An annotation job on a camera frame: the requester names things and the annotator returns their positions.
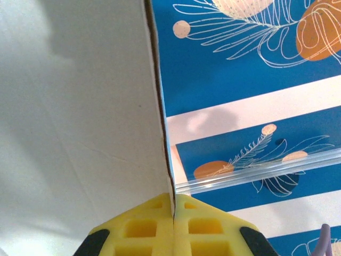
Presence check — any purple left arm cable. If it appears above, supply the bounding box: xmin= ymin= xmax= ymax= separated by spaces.
xmin=313 ymin=223 xmax=335 ymax=256

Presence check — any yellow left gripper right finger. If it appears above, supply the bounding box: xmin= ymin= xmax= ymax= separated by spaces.
xmin=174 ymin=194 xmax=279 ymax=256

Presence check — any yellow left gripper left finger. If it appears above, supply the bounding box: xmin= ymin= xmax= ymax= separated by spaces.
xmin=76 ymin=192 xmax=176 ymax=256

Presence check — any white and blue paper box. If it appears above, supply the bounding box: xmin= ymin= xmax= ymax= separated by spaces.
xmin=0 ymin=0 xmax=178 ymax=256

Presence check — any aluminium frame post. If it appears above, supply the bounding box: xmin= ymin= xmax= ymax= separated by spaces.
xmin=174 ymin=148 xmax=341 ymax=194

